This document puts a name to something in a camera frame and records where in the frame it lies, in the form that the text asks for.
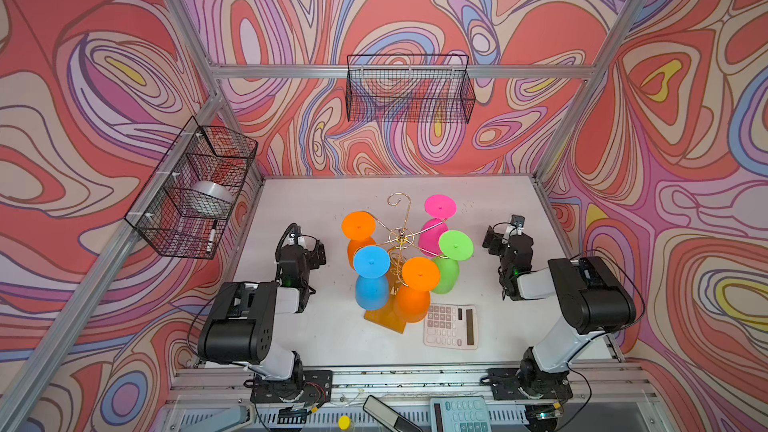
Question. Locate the black phone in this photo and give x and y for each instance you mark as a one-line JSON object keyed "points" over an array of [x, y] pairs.
{"points": [[388, 417]]}

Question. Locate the black wire basket back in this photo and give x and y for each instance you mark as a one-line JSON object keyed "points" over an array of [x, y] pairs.
{"points": [[409, 88]]}

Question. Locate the yellow small ball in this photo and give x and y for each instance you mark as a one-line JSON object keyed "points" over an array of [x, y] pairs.
{"points": [[344, 423]]}

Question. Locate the teal calculator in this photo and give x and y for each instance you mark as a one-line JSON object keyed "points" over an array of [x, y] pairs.
{"points": [[459, 414]]}

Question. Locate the gold wire rack wooden base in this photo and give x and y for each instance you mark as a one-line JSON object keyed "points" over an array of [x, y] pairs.
{"points": [[399, 239]]}

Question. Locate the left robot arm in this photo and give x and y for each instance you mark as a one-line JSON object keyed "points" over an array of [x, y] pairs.
{"points": [[239, 328]]}

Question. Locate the black wire basket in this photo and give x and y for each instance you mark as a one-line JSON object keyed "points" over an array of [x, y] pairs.
{"points": [[175, 220], [409, 88]]}

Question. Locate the black wire basket left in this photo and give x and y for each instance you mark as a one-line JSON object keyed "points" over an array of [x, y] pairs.
{"points": [[175, 220]]}

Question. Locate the magenta wine glass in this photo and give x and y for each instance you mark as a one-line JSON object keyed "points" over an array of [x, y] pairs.
{"points": [[440, 208]]}

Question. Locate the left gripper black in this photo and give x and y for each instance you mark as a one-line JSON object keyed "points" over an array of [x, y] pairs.
{"points": [[293, 251]]}

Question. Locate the orange wine glass rear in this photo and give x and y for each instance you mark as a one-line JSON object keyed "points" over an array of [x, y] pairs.
{"points": [[358, 227]]}

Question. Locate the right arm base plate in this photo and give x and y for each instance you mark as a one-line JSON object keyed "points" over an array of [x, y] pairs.
{"points": [[517, 384]]}

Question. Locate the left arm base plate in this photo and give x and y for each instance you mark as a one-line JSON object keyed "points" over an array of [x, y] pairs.
{"points": [[313, 387]]}

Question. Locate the green wine glass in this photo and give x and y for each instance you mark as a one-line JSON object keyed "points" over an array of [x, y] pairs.
{"points": [[455, 247]]}

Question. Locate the orange wine glass front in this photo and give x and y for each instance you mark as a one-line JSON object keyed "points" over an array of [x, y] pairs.
{"points": [[419, 276]]}

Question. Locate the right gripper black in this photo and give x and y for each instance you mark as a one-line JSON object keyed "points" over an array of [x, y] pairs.
{"points": [[513, 243]]}

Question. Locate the orange wine glass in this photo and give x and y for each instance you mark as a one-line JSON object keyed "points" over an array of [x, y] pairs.
{"points": [[419, 276], [358, 227]]}

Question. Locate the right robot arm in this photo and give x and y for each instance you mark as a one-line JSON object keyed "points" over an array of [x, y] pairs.
{"points": [[592, 302]]}

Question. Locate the silver tape roll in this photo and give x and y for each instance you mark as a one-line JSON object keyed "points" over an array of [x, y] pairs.
{"points": [[214, 190]]}

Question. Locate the marker pen in basket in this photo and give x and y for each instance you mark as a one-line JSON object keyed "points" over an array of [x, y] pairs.
{"points": [[212, 238]]}

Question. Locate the blue wine glass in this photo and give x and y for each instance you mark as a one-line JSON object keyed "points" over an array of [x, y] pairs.
{"points": [[372, 288]]}

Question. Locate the pink calculator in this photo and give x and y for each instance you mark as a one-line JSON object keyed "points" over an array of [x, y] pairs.
{"points": [[451, 327]]}

